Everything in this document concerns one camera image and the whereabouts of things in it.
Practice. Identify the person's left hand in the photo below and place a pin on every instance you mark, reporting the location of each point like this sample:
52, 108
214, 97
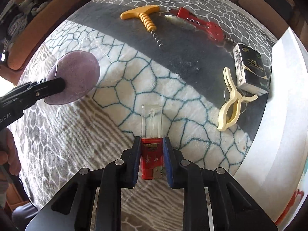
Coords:
11, 156

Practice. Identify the yellow handled corkscrew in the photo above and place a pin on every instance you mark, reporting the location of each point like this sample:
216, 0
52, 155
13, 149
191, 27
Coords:
143, 13

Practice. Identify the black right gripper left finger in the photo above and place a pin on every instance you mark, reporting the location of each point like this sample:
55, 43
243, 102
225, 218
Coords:
121, 173

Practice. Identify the white storage bin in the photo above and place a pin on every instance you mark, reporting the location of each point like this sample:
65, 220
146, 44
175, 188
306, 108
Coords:
274, 172

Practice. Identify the patterned fleece blanket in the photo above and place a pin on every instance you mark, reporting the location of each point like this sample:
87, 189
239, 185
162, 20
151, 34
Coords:
185, 77

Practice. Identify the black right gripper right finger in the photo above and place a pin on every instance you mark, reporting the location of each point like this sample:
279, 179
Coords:
184, 174

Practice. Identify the purple round coaster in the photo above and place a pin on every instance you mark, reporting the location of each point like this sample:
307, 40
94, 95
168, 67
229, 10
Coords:
80, 71

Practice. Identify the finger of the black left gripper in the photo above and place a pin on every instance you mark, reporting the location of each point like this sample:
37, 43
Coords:
47, 88

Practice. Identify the red lighter clear top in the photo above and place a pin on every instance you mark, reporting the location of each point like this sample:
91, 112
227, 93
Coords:
151, 142

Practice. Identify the black and white small box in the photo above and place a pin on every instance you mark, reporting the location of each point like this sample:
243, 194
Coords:
250, 72

